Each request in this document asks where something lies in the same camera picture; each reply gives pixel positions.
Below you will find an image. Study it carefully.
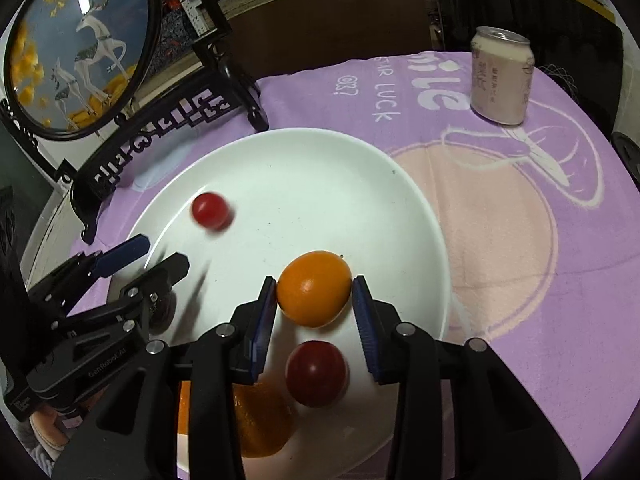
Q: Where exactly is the large orange mandarin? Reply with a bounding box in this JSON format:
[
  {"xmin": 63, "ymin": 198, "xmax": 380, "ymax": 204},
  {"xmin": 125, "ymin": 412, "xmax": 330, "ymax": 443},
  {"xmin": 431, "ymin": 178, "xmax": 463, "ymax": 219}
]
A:
[{"xmin": 177, "ymin": 378, "xmax": 298, "ymax": 460}]

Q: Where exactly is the red cherry tomato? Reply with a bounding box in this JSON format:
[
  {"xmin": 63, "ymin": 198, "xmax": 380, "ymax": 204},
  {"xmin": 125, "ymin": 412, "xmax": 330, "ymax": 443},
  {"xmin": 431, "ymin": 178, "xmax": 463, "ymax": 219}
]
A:
[
  {"xmin": 285, "ymin": 340, "xmax": 348, "ymax": 408},
  {"xmin": 191, "ymin": 192, "xmax": 232, "ymax": 231}
]

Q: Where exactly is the smooth orange fruit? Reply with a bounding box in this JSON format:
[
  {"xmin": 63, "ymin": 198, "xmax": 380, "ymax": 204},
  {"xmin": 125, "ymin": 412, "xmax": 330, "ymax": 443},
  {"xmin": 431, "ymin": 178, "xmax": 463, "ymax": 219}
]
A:
[{"xmin": 277, "ymin": 250, "xmax": 352, "ymax": 328}]

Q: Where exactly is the operator left hand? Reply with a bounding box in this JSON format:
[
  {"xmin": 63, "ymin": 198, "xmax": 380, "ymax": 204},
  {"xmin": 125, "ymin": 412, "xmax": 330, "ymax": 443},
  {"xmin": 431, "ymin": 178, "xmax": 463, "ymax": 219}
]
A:
[{"xmin": 29, "ymin": 404, "xmax": 70, "ymax": 462}]

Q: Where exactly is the white ceramic plate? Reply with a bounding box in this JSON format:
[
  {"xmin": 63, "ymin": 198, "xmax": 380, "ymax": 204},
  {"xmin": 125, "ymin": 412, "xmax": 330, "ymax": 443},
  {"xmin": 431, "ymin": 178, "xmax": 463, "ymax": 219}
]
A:
[{"xmin": 110, "ymin": 128, "xmax": 451, "ymax": 479}]

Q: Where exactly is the purple printed tablecloth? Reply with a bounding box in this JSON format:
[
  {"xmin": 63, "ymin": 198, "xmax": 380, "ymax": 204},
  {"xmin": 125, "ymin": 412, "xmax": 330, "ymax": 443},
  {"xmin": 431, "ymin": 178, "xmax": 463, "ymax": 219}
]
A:
[{"xmin": 90, "ymin": 52, "xmax": 639, "ymax": 474}]

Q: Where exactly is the black carved screen stand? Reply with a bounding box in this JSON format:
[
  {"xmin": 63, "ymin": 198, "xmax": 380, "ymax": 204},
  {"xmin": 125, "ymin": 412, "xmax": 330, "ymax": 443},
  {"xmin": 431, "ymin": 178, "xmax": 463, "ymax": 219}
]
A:
[{"xmin": 1, "ymin": 0, "xmax": 269, "ymax": 244}]

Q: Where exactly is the round deer painting screen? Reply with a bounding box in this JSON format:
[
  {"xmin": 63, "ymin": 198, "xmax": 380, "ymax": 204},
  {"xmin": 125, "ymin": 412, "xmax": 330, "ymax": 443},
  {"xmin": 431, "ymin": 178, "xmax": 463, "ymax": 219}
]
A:
[{"xmin": 3, "ymin": 0, "xmax": 160, "ymax": 141}]

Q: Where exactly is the dark stool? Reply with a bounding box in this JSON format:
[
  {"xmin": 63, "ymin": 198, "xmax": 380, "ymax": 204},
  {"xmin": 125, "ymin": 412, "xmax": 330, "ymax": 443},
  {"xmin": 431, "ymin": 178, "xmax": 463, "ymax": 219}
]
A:
[{"xmin": 610, "ymin": 131, "xmax": 640, "ymax": 190}]

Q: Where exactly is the pink beverage can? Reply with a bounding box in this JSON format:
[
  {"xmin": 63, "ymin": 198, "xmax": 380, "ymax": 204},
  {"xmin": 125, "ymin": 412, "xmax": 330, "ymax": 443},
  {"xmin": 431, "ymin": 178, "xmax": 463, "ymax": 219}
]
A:
[{"xmin": 471, "ymin": 26, "xmax": 535, "ymax": 126}]

